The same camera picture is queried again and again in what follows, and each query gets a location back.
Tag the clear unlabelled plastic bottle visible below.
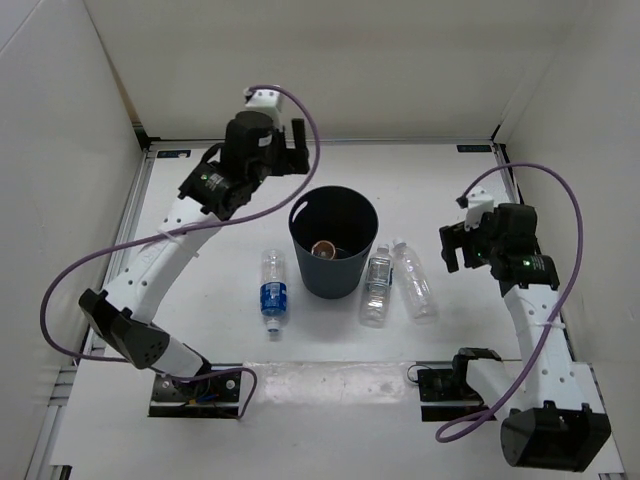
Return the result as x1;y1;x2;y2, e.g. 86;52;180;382
392;238;438;325

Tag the clear bottle white green label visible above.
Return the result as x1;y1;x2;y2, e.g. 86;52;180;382
359;244;394;328

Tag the clear bottle blue label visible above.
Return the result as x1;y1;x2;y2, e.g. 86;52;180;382
259;249;288;338

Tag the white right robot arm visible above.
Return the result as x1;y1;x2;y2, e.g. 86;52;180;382
440;200;611;472

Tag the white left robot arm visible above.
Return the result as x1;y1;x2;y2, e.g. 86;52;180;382
79;110;313;400

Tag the dark grey plastic bin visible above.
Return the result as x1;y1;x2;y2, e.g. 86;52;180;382
288;186;379;300

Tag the brown cup inside bin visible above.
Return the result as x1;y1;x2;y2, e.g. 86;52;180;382
311;240;337;260

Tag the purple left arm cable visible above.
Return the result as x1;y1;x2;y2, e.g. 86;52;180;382
39;85;322;419

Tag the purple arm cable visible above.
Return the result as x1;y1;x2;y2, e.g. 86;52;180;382
435;162;584;444
39;85;322;419

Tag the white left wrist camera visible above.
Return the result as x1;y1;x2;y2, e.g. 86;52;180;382
243;88;283;127

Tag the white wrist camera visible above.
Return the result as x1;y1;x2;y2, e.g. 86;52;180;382
243;88;283;127
456;186;495;231

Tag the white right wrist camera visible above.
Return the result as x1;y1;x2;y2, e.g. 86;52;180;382
456;186;495;231

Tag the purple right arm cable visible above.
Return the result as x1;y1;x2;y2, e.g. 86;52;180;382
435;162;584;444

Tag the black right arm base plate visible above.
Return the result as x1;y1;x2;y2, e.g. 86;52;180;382
406;362;488;423

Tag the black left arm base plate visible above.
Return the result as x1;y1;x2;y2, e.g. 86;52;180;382
147;368;242;419

